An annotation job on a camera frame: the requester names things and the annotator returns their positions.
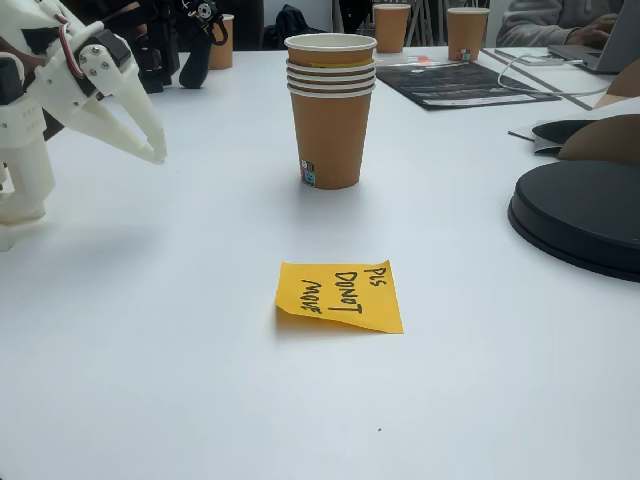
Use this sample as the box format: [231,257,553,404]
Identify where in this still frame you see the white paper sheet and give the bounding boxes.
[507,97,640,156]

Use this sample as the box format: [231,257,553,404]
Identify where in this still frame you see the black printed sheet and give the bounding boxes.
[375,59,564,111]

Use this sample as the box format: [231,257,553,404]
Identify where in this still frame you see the person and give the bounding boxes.
[497,0,626,49]

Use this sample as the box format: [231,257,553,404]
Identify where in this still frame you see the silver laptop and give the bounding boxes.
[547,0,640,75]

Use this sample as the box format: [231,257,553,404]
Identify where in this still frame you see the red white black servo cable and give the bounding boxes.
[53,13,87,80]

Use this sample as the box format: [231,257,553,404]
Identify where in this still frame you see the white charging cable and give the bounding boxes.
[497,53,614,99]

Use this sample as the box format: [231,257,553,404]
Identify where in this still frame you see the brown curved cardboard piece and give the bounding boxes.
[592,63,640,110]
[557,113,640,166]

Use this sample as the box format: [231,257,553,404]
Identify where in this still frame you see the black round disc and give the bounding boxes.
[507,159,640,284]

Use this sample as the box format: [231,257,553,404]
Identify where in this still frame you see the black curved sheet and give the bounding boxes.
[531,118,601,147]

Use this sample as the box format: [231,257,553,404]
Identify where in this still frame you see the person's hand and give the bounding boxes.
[567,13,621,50]

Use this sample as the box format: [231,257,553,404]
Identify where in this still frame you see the black bag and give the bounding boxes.
[263,3,314,50]

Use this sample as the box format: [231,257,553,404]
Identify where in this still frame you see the brown paper cup with note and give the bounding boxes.
[283,33,379,70]

